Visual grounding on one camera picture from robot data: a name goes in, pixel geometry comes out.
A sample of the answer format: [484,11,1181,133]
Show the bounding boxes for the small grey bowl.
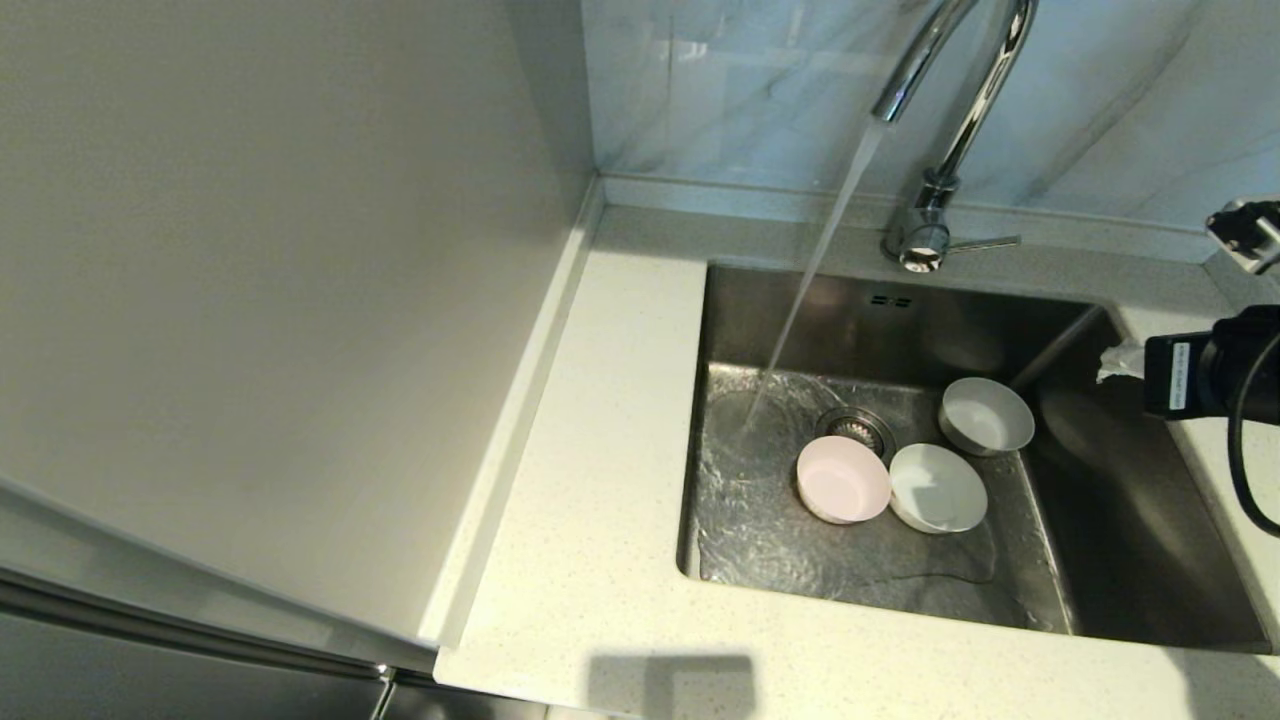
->
[938,376,1037,458]

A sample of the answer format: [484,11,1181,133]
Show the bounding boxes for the small white bowl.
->
[888,443,989,535]

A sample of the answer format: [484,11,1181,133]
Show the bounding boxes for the small pink bowl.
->
[796,435,893,526]

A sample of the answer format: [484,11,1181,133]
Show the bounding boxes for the stainless steel sink basin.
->
[676,260,1276,656]

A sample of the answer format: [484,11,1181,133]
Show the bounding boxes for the chrome gooseneck faucet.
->
[872,0,1041,274]

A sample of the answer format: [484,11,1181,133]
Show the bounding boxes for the round metal drain strainer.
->
[815,407,898,463]

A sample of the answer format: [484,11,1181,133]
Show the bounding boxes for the running water stream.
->
[740,115,891,431]

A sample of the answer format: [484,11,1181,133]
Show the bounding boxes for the tall grey refrigerator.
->
[0,0,601,720]

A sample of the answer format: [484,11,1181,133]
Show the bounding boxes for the black camera cable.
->
[1228,330,1280,536]

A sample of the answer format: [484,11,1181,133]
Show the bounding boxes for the steel refrigerator door handle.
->
[368,662,401,720]

